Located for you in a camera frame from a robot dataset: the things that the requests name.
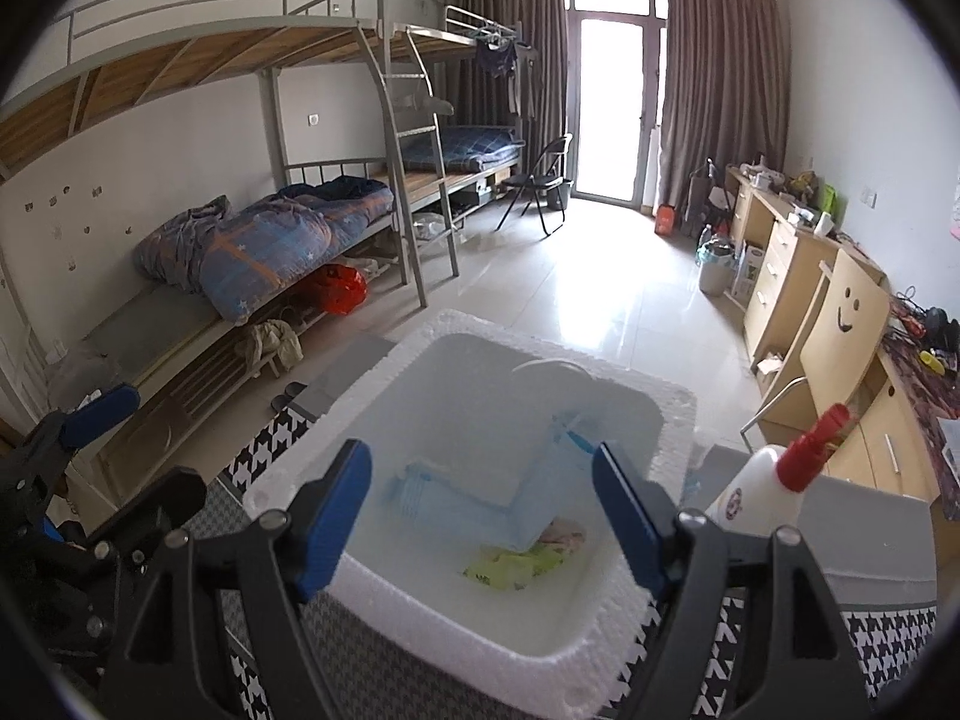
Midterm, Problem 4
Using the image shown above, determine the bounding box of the green patterned cloth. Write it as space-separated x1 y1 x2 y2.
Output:
462 518 586 592

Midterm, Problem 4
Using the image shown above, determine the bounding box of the blue plaid quilt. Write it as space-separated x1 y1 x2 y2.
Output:
132 176 394 325

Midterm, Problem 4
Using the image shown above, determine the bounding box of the white lotion pump bottle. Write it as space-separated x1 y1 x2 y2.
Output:
704 403 851 536

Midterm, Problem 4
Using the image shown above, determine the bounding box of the black folding chair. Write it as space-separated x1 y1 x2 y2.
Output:
494 133 573 238

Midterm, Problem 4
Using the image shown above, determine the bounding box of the glass balcony door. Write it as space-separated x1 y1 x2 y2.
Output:
565 0 669 210

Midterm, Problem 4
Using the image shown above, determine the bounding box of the orange bag by door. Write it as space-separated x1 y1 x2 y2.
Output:
654 203 677 238

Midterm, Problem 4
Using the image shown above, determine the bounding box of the near metal bunk bed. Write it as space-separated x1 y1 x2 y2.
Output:
2 0 469 509

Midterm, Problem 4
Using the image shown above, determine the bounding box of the right brown curtain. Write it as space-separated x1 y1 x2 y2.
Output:
661 0 791 215

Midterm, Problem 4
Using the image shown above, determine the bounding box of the far metal bunk bed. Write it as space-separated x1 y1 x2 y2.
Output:
377 0 542 242

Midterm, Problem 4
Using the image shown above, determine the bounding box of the metal bunk bed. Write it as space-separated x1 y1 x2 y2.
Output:
377 0 542 242
2 0 469 509

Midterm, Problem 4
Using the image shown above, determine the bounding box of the white styrofoam box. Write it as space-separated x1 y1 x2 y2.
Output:
242 310 697 718

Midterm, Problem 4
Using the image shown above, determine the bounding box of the long wooden desk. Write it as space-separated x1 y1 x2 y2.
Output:
727 169 958 518

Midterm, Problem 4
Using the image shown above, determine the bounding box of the smiley face wooden chair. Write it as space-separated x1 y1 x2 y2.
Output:
740 250 892 450

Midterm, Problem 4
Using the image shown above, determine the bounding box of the white trash bin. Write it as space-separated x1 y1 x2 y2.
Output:
697 236 737 298

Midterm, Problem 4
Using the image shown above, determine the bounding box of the left brown curtain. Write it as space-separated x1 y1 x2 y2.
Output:
442 0 571 182

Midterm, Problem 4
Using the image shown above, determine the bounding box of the folded blue bedding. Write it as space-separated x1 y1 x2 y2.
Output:
400 125 526 174

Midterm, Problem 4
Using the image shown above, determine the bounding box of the houndstooth table cloth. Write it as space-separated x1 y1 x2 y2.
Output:
179 411 944 720

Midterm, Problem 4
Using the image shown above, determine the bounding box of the red plastic bag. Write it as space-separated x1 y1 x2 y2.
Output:
301 263 368 316

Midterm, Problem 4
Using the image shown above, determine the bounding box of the brown curtain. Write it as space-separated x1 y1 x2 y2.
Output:
442 0 571 182
661 0 791 215

